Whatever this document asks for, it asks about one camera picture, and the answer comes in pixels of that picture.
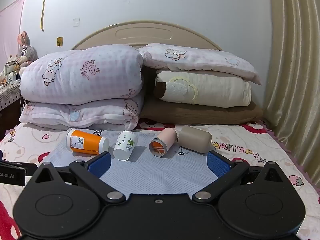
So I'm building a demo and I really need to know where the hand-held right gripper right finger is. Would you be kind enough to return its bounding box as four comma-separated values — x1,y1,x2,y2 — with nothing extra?
191,151,288,204

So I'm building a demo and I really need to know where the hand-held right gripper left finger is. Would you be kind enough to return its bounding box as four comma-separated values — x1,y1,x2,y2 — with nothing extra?
34,152,126,204

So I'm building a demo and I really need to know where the white paper cup green print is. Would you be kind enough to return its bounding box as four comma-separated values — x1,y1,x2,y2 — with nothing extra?
113,131,138,161

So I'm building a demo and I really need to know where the beige plastic cup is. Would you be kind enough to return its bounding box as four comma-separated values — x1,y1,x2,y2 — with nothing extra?
178,126,213,154

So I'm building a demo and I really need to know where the pink cup with orange inside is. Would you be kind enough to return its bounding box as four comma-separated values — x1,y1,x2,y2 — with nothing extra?
149,127,179,158

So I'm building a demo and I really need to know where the orange bottle with white cap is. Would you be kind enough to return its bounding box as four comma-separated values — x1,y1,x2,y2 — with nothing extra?
66,128,109,155

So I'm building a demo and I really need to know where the printed cartoon bedsheet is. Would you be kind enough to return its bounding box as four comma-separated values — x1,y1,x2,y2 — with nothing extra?
0,120,320,240

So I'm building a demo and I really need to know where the brown pillow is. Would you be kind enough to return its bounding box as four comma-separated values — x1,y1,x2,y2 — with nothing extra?
139,97,265,126

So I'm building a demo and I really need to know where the light blue patterned mat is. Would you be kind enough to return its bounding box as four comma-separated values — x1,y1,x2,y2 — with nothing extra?
47,129,227,195

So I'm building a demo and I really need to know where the cream folded blanket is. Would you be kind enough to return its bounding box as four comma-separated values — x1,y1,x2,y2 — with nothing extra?
153,70,252,108

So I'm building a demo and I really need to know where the bedside table with patterned cloth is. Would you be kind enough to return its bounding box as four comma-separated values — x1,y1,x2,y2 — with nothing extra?
0,82,23,112

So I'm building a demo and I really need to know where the pink checked folded quilt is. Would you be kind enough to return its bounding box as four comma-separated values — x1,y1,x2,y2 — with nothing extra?
19,44,144,131

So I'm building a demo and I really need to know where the white desk appliance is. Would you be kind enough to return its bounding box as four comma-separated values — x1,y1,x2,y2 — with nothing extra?
2,59,21,84

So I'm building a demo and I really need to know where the pink checked pillow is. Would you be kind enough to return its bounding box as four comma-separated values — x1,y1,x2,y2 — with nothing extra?
138,43,262,86

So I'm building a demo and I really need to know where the grey pink plush rabbit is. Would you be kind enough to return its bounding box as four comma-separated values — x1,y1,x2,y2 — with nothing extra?
16,31,38,68

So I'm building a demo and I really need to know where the cream striped curtain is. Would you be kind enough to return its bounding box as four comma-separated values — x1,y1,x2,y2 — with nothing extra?
262,0,320,183

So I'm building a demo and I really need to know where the beige bed headboard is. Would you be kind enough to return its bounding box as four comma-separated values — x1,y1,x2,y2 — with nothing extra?
71,19,223,51

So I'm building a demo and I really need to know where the yellow tape strip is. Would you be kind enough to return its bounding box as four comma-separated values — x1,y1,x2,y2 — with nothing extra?
40,0,51,32

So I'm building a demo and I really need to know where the pink wall cloth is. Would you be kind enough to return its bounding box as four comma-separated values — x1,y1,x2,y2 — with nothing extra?
0,0,26,64

